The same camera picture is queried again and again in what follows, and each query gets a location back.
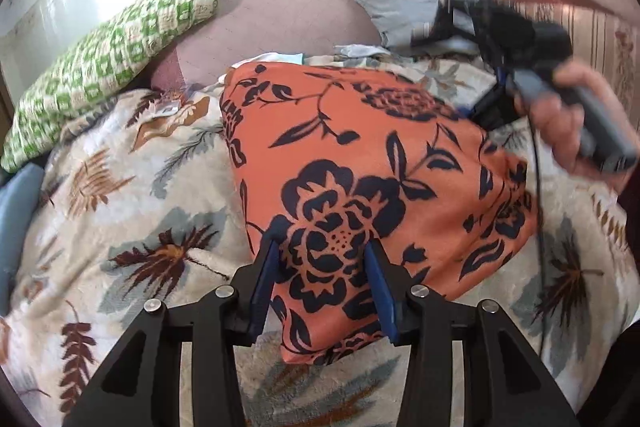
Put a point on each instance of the striped pink sofa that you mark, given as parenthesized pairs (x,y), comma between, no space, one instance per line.
(280,22)

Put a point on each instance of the orange floral pillow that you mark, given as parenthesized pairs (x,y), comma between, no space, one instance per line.
(360,187)

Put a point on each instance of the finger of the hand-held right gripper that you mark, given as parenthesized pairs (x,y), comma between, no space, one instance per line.
(492,104)

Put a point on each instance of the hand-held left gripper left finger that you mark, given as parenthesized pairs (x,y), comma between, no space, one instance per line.
(263,292)

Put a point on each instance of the green checked pillow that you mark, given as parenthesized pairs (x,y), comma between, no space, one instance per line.
(110,62)

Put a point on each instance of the small white cloth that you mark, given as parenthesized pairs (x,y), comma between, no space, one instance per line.
(362,51)

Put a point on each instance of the leaf print blanket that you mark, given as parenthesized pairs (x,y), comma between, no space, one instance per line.
(130,217)

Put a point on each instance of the person's right hand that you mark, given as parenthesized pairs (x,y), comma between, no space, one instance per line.
(560,127)

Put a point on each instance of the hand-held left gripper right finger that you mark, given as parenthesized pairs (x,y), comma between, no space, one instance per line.
(382,297)

